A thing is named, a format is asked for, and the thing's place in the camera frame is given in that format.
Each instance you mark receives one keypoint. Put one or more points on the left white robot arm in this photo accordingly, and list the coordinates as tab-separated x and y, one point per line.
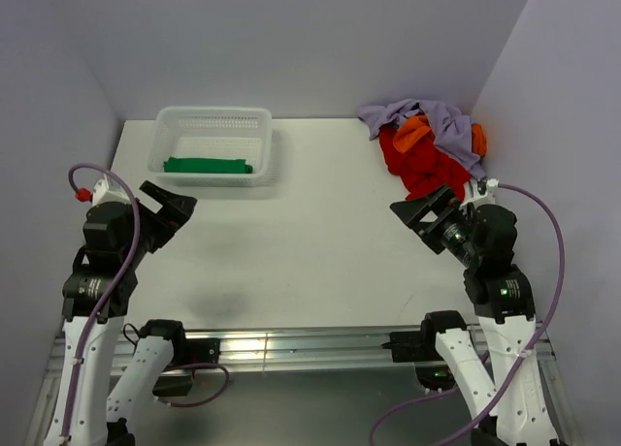
89	409

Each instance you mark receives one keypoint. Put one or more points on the rolled green t-shirt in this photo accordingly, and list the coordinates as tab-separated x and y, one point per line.
211	166

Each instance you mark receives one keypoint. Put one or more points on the lavender t-shirt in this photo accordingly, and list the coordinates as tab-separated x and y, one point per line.
453	129

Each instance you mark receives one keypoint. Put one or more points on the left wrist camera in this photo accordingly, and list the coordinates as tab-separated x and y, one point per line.
108	227

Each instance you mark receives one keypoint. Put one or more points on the white plastic basket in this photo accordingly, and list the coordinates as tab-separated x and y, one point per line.
212	132

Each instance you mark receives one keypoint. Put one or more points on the red t-shirt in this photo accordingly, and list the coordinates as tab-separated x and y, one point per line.
423	169

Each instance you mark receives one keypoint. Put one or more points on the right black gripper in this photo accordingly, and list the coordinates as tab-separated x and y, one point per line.
409	210

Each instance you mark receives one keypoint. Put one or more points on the orange t-shirt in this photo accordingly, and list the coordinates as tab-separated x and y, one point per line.
417	129

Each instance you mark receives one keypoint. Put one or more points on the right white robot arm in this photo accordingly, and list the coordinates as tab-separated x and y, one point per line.
502	389

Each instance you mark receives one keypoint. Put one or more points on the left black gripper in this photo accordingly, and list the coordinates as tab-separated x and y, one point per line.
178	207

